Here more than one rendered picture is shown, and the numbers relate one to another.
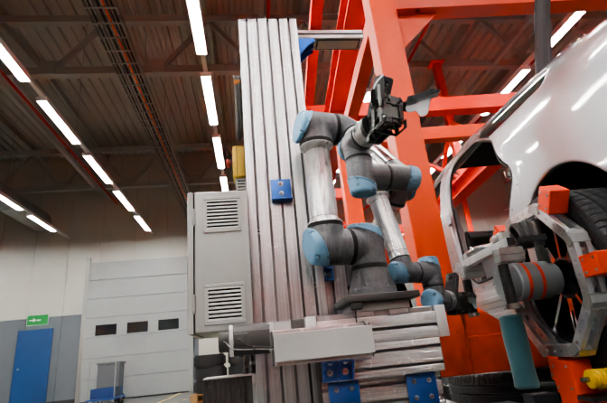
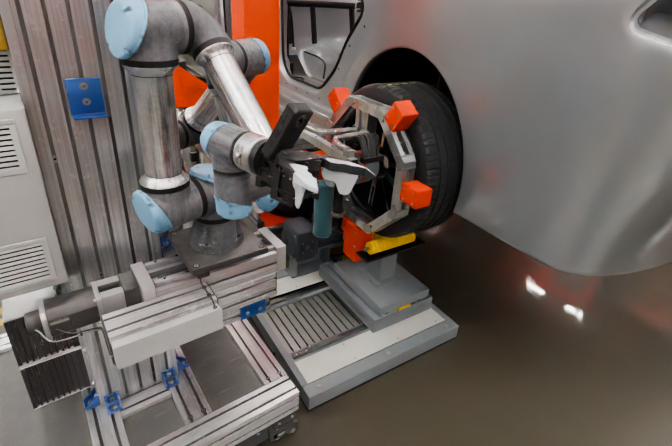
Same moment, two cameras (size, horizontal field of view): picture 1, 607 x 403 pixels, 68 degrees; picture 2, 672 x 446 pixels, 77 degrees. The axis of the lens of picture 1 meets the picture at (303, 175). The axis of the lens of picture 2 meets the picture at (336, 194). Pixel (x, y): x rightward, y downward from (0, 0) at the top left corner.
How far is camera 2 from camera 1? 91 cm
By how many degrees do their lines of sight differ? 55
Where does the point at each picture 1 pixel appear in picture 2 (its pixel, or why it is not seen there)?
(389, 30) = not seen: outside the picture
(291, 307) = (113, 239)
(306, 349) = (152, 348)
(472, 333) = not seen: hidden behind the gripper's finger
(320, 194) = (160, 151)
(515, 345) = (323, 209)
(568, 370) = (356, 236)
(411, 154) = not seen: outside the picture
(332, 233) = (178, 204)
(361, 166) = (238, 191)
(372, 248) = not seen: hidden behind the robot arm
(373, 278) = (221, 237)
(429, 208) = (269, 37)
